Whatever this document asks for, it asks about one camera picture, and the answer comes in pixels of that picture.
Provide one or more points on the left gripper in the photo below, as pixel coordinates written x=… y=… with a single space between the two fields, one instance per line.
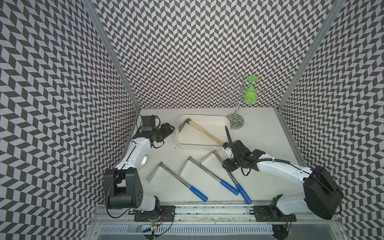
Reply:
x=167 y=129

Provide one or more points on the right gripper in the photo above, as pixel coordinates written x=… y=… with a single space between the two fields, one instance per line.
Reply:
x=228 y=165

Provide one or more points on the wooden handle hoe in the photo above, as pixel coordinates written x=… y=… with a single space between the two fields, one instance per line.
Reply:
x=188 y=121

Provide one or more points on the cream storage box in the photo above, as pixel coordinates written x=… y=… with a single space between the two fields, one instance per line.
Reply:
x=190 y=138

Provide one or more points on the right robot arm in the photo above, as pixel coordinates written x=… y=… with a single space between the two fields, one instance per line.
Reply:
x=319 y=195

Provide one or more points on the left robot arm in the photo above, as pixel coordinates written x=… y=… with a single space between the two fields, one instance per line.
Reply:
x=122 y=184

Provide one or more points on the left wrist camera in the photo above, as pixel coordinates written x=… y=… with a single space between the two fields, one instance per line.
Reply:
x=149 y=123

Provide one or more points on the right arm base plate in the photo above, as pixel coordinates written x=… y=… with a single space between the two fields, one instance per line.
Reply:
x=271 y=214

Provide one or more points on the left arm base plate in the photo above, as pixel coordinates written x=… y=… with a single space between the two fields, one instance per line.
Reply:
x=161 y=214

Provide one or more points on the aluminium front rail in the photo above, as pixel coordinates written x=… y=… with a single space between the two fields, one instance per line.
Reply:
x=237 y=213

